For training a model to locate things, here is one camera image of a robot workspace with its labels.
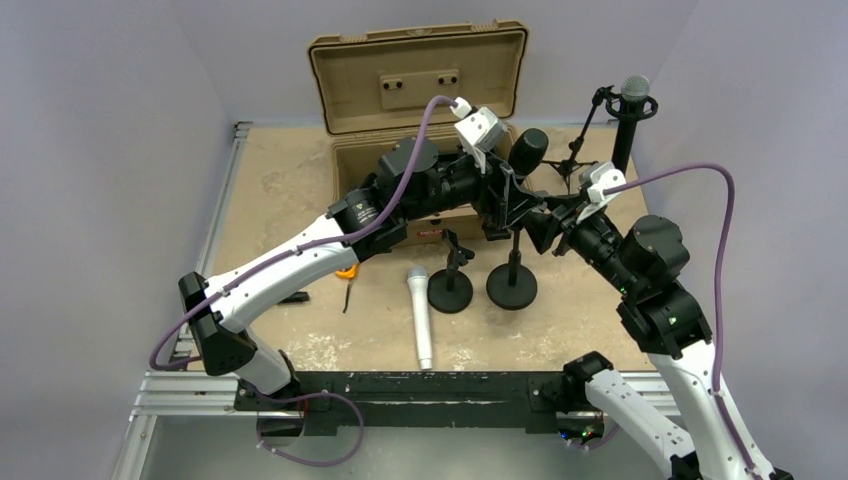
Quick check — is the white handheld microphone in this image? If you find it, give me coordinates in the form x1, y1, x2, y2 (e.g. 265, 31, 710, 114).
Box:
407, 266, 433, 371

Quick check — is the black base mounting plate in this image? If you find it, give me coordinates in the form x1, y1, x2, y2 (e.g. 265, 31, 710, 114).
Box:
233, 371, 604, 438

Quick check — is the yellow tape measure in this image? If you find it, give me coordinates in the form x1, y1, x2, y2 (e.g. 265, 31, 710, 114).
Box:
335, 263, 359, 314

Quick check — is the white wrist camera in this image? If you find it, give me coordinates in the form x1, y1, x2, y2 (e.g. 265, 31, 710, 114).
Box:
577, 162, 626, 224
450, 97, 507, 174

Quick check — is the black round-base mic stand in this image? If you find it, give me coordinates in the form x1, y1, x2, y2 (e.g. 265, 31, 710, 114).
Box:
427, 229, 476, 314

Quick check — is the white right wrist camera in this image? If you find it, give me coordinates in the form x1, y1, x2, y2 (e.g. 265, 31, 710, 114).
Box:
577, 162, 626, 224

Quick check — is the black handheld microphone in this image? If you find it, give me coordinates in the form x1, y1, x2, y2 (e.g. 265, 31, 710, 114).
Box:
507, 128, 549, 183

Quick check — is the tan plastic toolbox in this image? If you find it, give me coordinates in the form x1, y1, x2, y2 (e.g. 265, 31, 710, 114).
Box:
308, 21, 528, 246

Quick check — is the black T-shaped pipe fitting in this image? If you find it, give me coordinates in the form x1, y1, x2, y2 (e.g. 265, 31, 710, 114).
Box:
279, 291, 310, 304

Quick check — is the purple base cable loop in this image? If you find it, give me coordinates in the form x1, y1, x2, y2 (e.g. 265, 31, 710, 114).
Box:
255, 389, 366, 469

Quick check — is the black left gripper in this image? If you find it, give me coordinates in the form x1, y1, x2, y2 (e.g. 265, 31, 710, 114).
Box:
402, 146, 542, 228

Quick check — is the silver-head black microphone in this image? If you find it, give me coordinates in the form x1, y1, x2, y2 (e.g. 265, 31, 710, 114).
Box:
606, 75, 658, 173

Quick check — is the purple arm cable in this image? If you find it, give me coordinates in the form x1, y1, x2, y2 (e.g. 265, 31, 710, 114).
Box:
602, 162, 763, 480
148, 95, 458, 372

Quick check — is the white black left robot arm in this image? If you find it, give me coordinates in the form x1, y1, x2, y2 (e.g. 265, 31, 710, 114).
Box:
178, 129, 548, 409

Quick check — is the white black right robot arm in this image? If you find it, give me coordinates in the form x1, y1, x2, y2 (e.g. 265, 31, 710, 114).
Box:
520, 196, 792, 479

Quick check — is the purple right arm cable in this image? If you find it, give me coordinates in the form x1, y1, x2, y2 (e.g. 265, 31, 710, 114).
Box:
602, 162, 763, 480

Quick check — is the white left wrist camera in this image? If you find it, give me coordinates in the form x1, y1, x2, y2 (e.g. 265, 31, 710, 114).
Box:
450, 97, 507, 174

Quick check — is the black tripod mic stand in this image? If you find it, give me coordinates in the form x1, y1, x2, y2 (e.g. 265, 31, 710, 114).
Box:
536, 85, 660, 193

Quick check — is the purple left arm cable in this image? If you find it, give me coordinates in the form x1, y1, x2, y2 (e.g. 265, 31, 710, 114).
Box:
148, 95, 458, 372

